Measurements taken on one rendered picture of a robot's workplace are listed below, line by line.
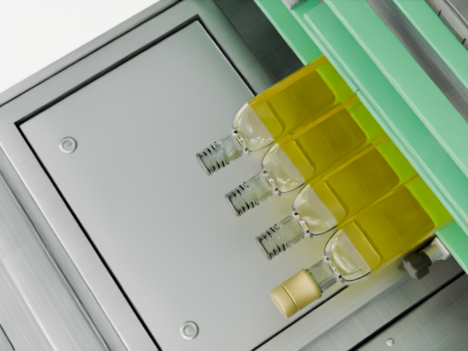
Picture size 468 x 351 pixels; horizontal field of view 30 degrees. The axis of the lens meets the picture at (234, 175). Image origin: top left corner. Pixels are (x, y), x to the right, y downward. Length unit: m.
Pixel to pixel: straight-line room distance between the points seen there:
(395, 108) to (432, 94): 0.08
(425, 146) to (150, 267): 0.36
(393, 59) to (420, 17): 0.05
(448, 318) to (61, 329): 0.46
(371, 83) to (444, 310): 0.32
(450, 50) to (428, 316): 0.36
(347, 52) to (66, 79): 0.39
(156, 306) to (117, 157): 0.20
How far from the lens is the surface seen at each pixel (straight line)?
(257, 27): 1.22
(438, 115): 0.85
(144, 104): 1.13
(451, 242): 0.99
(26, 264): 1.09
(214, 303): 1.05
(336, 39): 0.96
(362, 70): 0.94
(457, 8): 0.89
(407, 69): 0.87
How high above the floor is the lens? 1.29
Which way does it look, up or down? 10 degrees down
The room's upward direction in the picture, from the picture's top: 122 degrees counter-clockwise
